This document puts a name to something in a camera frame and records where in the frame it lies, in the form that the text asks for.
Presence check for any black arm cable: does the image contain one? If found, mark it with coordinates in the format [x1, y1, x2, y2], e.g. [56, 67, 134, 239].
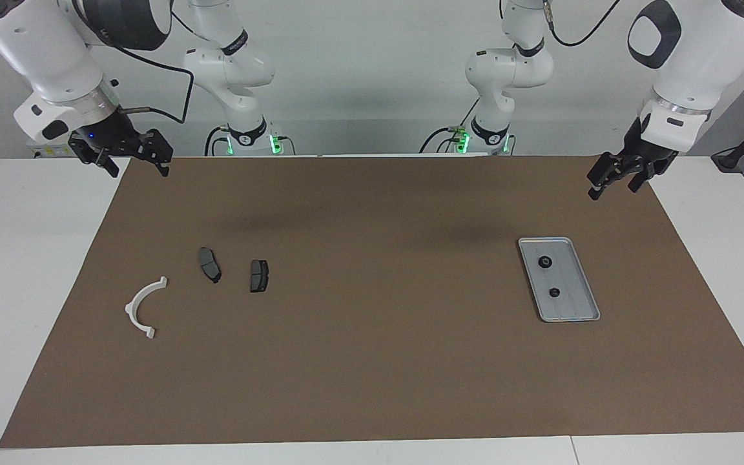
[542, 0, 621, 48]
[72, 0, 195, 125]

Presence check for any white power box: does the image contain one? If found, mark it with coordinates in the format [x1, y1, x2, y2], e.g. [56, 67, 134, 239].
[33, 143, 79, 159]

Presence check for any dark grey curved brake pad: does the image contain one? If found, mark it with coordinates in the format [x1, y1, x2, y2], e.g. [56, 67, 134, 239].
[198, 247, 222, 284]

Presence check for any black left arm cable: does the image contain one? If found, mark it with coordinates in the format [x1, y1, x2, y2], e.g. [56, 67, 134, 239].
[542, 0, 621, 48]

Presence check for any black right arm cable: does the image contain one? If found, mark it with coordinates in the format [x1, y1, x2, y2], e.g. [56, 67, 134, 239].
[72, 0, 195, 125]

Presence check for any brown table mat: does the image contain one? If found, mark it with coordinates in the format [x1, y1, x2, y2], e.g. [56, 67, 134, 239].
[0, 154, 744, 449]

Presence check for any dark grey rectangular brake pad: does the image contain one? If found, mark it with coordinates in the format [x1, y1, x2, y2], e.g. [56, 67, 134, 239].
[249, 260, 270, 293]

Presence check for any black base cable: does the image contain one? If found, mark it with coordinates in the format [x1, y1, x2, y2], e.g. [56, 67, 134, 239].
[419, 128, 457, 154]
[204, 126, 227, 157]

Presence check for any silver metal tray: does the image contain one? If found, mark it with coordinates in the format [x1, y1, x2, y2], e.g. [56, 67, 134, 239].
[518, 237, 601, 323]

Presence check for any white semicircular bracket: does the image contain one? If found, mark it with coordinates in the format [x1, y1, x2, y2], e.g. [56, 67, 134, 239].
[125, 276, 169, 340]

